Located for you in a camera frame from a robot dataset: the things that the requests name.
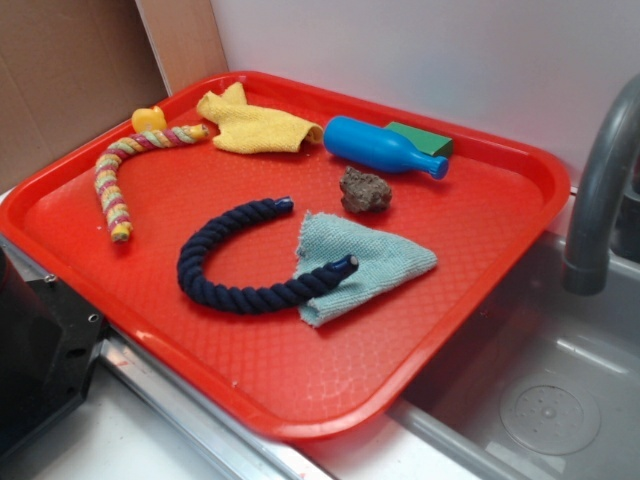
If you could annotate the blue plastic bottle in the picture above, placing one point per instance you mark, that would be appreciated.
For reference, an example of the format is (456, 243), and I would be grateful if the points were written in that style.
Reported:
(379, 148)

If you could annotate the light blue cloth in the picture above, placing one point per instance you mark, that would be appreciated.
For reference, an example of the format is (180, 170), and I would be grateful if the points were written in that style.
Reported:
(385, 261)

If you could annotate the yellow rubber duck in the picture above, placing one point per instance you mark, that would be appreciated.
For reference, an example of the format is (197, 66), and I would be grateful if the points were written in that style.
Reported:
(148, 119)

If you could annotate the yellow cloth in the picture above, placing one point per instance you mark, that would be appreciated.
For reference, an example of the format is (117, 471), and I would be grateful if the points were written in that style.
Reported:
(249, 129)

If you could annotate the red plastic tray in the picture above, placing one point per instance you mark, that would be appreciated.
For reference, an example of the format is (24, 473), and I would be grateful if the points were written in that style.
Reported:
(274, 373)

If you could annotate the brown rock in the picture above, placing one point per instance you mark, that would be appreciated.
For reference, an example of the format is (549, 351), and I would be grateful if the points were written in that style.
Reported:
(364, 192)

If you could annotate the green wooden block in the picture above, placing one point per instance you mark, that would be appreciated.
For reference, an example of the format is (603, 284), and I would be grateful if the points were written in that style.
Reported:
(425, 141)

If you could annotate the brown cardboard panel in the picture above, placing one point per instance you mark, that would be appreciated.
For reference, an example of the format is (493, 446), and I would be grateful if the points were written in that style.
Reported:
(71, 70)

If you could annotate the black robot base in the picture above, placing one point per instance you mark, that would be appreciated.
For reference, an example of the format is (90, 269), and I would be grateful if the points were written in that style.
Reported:
(50, 340)

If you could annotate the grey toy faucet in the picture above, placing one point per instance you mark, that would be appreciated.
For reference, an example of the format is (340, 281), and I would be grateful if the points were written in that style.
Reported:
(605, 216)

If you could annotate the grey toy sink basin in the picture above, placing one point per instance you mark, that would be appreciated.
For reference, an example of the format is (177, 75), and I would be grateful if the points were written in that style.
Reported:
(537, 383)

